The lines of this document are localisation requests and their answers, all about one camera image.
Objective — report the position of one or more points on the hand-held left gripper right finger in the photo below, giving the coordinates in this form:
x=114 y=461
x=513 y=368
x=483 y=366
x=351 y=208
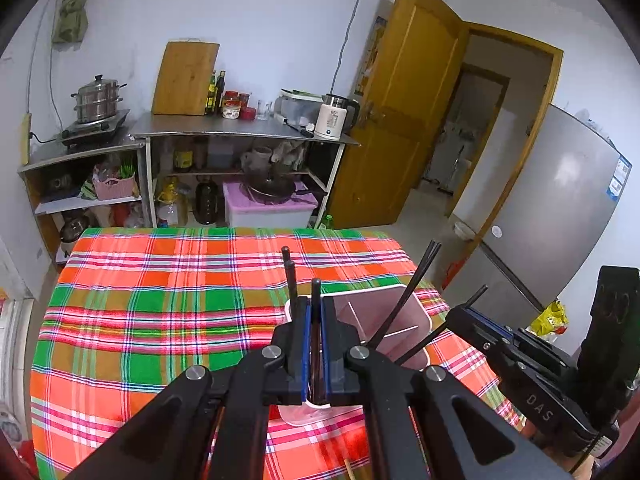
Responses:
x=324 y=350

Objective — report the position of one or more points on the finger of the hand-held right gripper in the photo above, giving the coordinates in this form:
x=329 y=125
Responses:
x=470 y=325
x=492 y=321

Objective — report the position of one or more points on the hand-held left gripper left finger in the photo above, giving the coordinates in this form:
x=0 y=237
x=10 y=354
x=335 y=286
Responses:
x=306 y=350

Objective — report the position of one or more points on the black chopstick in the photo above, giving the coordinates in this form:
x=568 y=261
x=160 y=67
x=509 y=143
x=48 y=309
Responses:
x=417 y=280
x=405 y=290
x=425 y=341

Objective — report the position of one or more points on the white plastic utensil holder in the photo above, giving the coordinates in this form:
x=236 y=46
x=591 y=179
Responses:
x=370 y=310

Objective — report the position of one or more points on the beige wooden chopstick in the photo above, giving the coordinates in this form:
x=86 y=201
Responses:
x=348 y=472

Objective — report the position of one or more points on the red bag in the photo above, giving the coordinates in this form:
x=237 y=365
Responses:
x=455 y=275

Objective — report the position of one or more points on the yellow snack bag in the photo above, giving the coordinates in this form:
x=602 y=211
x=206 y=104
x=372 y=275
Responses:
x=550 y=320

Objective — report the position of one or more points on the white bowl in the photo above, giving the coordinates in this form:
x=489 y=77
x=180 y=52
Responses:
x=462 y=230

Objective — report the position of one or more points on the grey refrigerator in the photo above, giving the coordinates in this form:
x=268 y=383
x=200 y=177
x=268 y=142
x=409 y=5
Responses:
x=550 y=210

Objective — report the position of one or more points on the green cap bottle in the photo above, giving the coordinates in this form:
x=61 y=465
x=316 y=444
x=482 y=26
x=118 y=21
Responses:
x=328 y=222

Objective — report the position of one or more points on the purple lid storage box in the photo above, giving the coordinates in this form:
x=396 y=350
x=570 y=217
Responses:
x=265 y=215

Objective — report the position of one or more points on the plaid tablecloth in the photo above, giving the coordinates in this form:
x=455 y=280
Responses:
x=150 y=310

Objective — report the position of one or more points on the dark wok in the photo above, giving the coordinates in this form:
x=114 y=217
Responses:
x=272 y=190

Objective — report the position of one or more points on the dark brown jar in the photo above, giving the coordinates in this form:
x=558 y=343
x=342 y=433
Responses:
x=206 y=205

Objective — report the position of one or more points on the grey rag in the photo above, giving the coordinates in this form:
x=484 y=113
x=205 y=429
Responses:
x=290 y=155

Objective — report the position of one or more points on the grey mug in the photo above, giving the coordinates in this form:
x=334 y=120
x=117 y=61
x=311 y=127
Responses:
x=261 y=157

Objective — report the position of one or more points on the yellow oil bottle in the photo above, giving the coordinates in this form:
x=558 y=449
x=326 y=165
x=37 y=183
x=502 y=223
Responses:
x=170 y=205

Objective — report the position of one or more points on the grey plastic container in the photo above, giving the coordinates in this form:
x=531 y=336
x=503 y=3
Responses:
x=221 y=152

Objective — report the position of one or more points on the wooden door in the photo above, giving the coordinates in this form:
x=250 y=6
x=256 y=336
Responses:
x=400 y=110

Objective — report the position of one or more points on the yellow label jar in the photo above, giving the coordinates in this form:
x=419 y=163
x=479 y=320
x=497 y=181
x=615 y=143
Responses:
x=183 y=157

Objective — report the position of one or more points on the white electric kettle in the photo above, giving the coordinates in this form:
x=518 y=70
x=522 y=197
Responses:
x=332 y=120

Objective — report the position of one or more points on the clear plastic container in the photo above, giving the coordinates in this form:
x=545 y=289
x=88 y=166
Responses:
x=297 y=110

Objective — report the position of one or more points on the red lid tin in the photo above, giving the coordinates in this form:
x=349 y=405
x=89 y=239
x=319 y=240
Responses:
x=248 y=113

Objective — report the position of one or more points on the glass cup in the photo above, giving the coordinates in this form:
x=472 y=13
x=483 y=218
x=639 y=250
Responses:
x=264 y=110

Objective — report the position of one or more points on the steel counter table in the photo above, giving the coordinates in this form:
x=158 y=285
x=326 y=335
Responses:
x=200 y=125

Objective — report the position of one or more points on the small pink basket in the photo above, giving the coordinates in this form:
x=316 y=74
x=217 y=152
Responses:
x=115 y=190

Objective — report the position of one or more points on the green scallions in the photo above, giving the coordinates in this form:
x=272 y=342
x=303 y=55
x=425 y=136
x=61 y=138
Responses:
x=127 y=167

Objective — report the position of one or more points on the red sauce jar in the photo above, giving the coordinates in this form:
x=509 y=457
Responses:
x=230 y=106

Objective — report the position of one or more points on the small red jar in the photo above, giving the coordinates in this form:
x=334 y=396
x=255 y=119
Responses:
x=244 y=100

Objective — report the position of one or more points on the black pot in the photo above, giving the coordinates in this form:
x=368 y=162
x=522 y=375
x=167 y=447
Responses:
x=75 y=230

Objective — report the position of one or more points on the dark oil bottle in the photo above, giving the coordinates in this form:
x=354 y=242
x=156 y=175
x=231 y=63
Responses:
x=211 y=95
x=221 y=92

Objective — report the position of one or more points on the wooden cutting board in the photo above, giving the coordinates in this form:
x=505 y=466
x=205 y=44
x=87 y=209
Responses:
x=185 y=80

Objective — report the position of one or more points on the black cooktop stove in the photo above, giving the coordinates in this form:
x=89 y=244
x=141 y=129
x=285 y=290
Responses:
x=95 y=132

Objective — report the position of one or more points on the low steel shelf unit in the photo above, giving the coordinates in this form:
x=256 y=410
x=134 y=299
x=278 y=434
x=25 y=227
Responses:
x=50 y=157

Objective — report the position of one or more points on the steel steamer pot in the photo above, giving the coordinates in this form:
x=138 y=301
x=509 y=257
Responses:
x=97 y=102

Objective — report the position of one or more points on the yellowed power strip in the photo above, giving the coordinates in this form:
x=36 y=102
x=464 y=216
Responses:
x=25 y=140

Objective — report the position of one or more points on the green hanging cloth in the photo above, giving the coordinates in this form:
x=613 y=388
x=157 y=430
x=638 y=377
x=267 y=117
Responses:
x=75 y=5

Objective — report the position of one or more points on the wooden door frame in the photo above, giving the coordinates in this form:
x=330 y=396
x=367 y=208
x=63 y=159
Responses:
x=515 y=42

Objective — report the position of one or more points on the wall poster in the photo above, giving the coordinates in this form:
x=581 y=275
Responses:
x=370 y=55

